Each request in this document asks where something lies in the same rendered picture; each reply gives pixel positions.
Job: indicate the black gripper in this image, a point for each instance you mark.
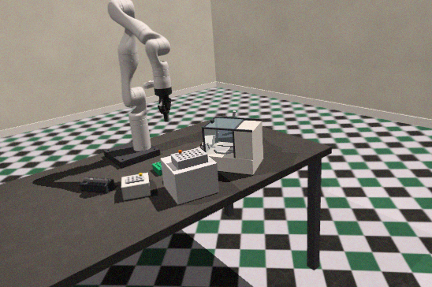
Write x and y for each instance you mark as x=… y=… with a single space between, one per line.
x=164 y=101

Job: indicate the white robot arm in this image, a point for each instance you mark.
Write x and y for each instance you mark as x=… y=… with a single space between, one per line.
x=155 y=45

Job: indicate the green tube rack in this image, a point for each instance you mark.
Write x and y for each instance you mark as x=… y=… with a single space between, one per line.
x=157 y=168

